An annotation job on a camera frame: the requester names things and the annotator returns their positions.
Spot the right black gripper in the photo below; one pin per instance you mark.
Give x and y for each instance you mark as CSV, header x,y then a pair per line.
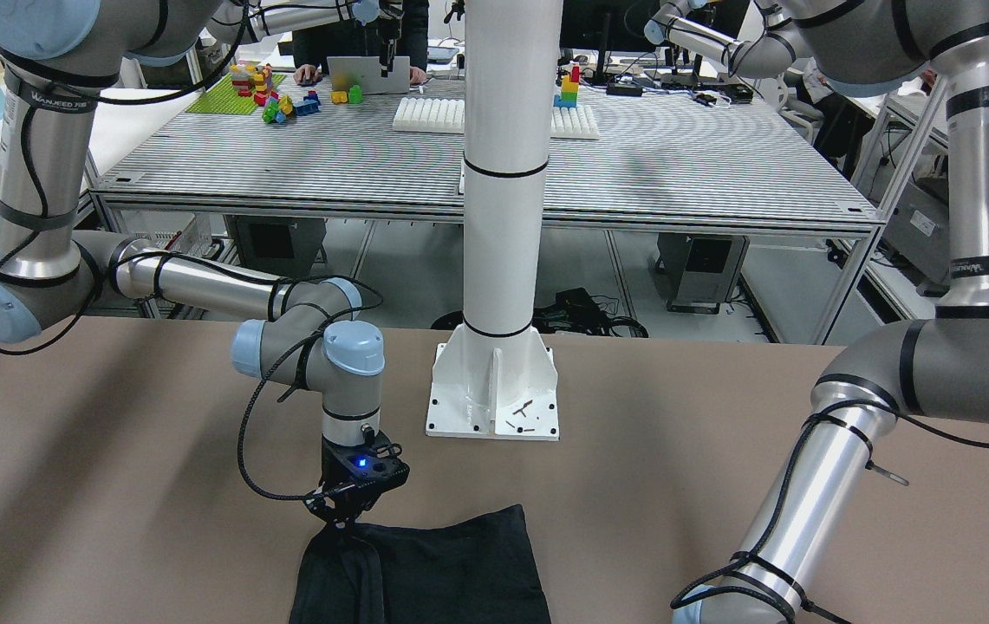
x,y
335,469

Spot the black t-shirt with logo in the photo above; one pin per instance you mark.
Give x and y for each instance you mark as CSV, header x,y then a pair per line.
x,y
482,570

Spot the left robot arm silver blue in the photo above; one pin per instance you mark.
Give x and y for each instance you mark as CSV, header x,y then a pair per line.
x,y
936,367

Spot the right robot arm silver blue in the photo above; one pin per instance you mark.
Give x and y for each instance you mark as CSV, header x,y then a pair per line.
x,y
303,333

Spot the white plastic basket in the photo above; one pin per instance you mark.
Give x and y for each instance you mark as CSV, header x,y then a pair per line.
x,y
178,232

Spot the green building block plate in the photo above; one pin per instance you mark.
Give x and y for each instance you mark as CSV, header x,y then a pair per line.
x,y
230,97

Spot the silver laptop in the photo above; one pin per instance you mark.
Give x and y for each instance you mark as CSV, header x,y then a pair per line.
x,y
366,72

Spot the colourful block tower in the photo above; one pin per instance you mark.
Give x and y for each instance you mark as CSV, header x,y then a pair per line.
x,y
567,97

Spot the striped work table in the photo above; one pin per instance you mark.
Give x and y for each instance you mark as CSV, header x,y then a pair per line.
x,y
661,162

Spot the black computer monitor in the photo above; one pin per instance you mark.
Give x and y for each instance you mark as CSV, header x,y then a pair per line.
x,y
606,27

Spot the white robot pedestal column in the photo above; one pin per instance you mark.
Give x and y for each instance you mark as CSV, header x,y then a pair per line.
x,y
495,378

